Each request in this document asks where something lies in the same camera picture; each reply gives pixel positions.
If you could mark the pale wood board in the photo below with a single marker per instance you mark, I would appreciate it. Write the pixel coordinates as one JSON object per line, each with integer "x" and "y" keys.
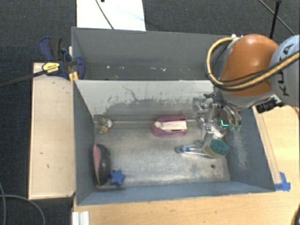
{"x": 52, "y": 137}

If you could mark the blue star-shaped toy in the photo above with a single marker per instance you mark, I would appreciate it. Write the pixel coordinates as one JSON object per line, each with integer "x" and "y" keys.
{"x": 117, "y": 177}

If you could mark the grey metal bin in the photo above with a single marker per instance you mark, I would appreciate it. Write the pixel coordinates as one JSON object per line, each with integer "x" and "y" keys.
{"x": 150, "y": 153}

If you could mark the black and pink bowl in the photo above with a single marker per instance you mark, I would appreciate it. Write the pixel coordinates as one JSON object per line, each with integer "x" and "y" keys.
{"x": 102, "y": 164}

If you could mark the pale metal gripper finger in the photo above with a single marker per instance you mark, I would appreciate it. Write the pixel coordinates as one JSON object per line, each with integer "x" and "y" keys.
{"x": 207, "y": 131}

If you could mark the black cylinder on white bracket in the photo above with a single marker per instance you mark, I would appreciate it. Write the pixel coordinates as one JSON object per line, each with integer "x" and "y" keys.
{"x": 266, "y": 107}

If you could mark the purple and white stapler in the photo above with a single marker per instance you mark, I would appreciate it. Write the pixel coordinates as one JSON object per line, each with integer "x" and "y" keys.
{"x": 170, "y": 126}

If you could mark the green and yellow sponge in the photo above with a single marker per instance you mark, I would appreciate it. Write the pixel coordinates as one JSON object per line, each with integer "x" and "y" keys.
{"x": 219, "y": 148}

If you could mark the clear and blue plastic tool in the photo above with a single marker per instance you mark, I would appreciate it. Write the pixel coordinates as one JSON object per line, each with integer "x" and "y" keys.
{"x": 188, "y": 149}

